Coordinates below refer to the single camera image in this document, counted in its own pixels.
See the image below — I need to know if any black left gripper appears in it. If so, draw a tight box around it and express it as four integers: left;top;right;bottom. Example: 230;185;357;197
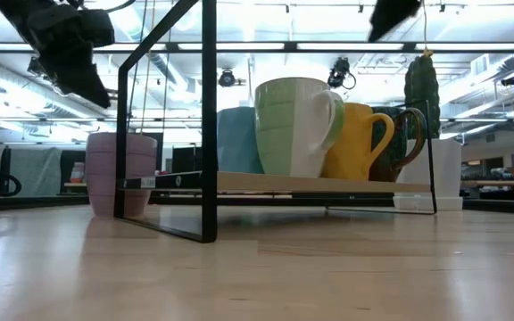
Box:
13;4;116;110

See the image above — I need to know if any pink ribbed mug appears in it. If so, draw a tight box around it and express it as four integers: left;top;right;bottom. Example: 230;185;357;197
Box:
85;131;159;218

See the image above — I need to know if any dark green brown-handled mug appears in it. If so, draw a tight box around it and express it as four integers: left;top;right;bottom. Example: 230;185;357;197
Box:
368;106;428;184

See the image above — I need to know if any yellow mug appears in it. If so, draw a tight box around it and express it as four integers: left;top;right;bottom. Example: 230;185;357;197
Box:
320;103;396;181

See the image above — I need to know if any green and white ribbed mug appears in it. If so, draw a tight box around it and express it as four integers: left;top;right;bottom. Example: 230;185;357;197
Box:
253;77;347;178

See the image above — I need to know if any light blue mug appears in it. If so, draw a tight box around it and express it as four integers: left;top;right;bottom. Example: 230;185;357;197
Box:
216;106;265;176

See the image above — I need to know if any green cactus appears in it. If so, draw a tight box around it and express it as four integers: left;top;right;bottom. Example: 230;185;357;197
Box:
403;53;442;140

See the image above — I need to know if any black metal wooden shelf rack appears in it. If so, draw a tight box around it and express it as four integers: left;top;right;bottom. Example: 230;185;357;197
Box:
113;0;438;244

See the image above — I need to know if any white plant pot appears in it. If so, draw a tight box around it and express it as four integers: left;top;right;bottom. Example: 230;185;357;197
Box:
392;137;464;212

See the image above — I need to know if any black round ceiling camera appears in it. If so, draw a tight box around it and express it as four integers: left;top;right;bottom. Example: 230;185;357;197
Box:
218;69;237;88
327;56;357;91

